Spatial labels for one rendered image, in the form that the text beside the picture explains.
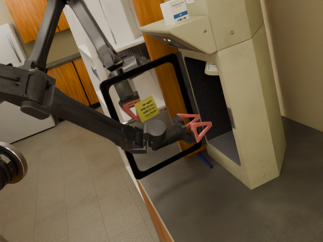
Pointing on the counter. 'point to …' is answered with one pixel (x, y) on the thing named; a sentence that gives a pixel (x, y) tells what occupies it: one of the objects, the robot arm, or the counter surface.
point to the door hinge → (190, 92)
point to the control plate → (170, 42)
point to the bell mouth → (211, 69)
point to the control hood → (186, 33)
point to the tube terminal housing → (244, 87)
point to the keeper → (231, 117)
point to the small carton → (174, 12)
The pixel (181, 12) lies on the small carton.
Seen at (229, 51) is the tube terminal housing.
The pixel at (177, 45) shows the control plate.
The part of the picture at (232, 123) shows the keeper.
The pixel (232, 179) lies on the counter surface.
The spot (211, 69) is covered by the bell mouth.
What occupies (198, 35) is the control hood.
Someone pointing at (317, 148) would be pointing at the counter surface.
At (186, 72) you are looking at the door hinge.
